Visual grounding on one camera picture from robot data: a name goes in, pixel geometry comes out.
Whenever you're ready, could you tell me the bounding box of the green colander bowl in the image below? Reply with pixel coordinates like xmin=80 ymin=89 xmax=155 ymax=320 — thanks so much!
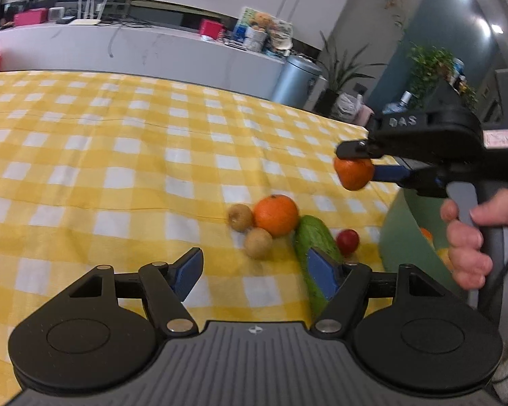
xmin=379 ymin=186 xmax=466 ymax=301

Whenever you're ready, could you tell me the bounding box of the green cucumber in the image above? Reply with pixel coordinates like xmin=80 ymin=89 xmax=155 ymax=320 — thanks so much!
xmin=293 ymin=216 xmax=344 ymax=322

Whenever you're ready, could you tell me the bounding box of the grey round trash can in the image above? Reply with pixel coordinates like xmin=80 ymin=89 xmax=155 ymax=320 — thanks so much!
xmin=271 ymin=55 xmax=324 ymax=108

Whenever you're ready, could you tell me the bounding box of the printed picture board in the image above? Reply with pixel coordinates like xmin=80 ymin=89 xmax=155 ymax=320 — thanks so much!
xmin=235 ymin=6 xmax=293 ymax=51

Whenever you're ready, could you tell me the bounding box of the potted long-leaf plant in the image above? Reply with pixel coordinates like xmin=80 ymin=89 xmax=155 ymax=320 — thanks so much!
xmin=317 ymin=29 xmax=386 ymax=115

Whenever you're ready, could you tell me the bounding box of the white router with antennas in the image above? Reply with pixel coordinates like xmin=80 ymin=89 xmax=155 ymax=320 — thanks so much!
xmin=70 ymin=0 xmax=104 ymax=25

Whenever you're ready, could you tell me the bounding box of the small brown kiwi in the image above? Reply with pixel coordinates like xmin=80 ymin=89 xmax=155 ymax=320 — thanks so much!
xmin=229 ymin=204 xmax=254 ymax=232

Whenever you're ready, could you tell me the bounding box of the yellow white checked tablecloth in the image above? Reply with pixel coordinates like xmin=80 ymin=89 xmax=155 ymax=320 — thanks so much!
xmin=0 ymin=70 xmax=407 ymax=402

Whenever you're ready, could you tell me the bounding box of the pink box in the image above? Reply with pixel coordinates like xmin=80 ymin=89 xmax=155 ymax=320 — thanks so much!
xmin=14 ymin=8 xmax=49 ymax=27

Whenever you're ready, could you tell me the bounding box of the person's right hand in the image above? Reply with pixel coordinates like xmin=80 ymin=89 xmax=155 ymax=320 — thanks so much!
xmin=441 ymin=189 xmax=508 ymax=291

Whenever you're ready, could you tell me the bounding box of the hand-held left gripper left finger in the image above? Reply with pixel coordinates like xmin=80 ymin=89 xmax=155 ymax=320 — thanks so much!
xmin=59 ymin=248 xmax=204 ymax=336

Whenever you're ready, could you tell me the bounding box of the leafy green trailing plant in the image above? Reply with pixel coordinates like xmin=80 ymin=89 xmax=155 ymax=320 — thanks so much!
xmin=406 ymin=44 xmax=456 ymax=108

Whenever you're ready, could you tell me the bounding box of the red cherry tomato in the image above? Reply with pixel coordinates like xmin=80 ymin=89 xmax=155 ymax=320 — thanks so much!
xmin=336 ymin=229 xmax=360 ymax=254

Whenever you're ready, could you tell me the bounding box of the white plastic bag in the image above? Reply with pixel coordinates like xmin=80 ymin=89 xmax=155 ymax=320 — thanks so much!
xmin=332 ymin=91 xmax=362 ymax=119

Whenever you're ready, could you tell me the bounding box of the red box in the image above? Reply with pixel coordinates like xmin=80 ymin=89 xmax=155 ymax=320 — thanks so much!
xmin=199 ymin=19 xmax=223 ymax=38

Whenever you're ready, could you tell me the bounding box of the blue water jug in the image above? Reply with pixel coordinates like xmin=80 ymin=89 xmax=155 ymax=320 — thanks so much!
xmin=383 ymin=91 xmax=413 ymax=115

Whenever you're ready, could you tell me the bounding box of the white marble counter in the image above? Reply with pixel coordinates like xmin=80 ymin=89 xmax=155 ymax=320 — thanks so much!
xmin=0 ymin=21 xmax=289 ymax=102

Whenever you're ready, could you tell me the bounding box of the black cable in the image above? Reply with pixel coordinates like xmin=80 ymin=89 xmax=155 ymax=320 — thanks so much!
xmin=108 ymin=25 xmax=125 ymax=58

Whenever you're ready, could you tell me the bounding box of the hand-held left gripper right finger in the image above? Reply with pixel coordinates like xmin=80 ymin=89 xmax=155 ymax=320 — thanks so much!
xmin=308 ymin=249 xmax=458 ymax=338

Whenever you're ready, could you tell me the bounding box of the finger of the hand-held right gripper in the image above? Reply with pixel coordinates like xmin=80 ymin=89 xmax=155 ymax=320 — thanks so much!
xmin=372 ymin=164 xmax=416 ymax=183
xmin=336 ymin=139 xmax=384 ymax=160

